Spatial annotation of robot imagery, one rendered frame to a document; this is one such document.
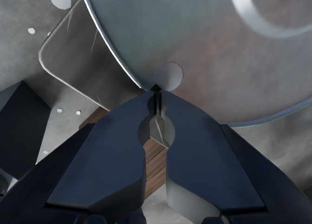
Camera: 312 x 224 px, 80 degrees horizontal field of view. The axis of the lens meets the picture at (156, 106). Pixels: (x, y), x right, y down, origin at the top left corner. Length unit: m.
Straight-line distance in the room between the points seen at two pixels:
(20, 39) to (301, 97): 0.91
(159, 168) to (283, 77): 0.76
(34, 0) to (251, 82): 0.84
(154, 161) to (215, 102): 0.71
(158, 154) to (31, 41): 0.70
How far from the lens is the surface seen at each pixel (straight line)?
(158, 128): 0.16
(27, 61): 0.97
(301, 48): 0.20
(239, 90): 0.17
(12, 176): 0.68
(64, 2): 0.25
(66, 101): 1.02
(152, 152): 0.81
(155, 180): 0.95
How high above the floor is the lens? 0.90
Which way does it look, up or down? 54 degrees down
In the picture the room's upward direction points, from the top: 149 degrees clockwise
